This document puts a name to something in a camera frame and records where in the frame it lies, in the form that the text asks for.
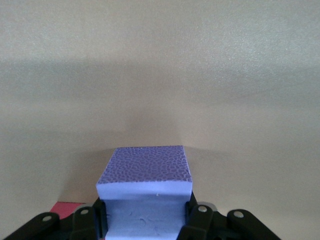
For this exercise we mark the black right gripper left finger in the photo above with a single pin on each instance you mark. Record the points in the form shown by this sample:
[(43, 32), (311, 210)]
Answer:
[(82, 220)]

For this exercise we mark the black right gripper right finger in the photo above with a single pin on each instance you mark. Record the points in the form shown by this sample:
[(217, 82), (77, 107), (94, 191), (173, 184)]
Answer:
[(200, 220)]

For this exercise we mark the red foam block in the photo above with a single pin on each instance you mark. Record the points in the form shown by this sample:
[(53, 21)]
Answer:
[(66, 210)]

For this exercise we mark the purple foam block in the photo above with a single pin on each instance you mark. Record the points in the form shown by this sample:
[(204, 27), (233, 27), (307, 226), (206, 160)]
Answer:
[(146, 170)]

